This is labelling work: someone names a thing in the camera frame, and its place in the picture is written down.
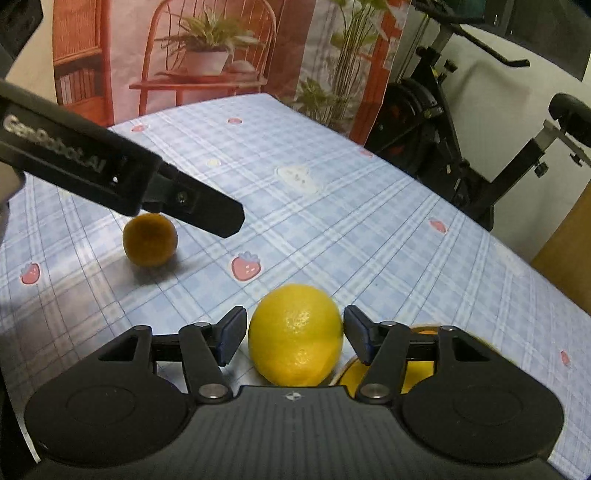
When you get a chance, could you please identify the yellow lemon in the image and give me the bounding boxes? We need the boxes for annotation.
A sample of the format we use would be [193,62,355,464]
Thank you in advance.
[249,284,344,387]
[332,324,439,402]

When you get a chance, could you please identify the left orange tangerine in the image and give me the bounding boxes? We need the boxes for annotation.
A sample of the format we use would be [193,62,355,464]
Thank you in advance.
[122,213,178,268]

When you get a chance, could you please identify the blue plaid tablecloth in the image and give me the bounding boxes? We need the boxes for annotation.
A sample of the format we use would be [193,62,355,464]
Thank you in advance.
[1,94,590,479]

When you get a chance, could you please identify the brown wooden door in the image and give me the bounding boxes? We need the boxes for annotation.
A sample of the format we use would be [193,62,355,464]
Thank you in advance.
[531,184,591,314]

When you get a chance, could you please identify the black exercise bike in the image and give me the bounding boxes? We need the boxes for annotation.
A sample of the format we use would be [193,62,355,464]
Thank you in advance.
[363,0,591,232]

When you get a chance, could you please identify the plant print wall hanging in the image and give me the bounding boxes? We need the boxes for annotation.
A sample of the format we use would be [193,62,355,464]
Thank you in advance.
[53,0,409,144]

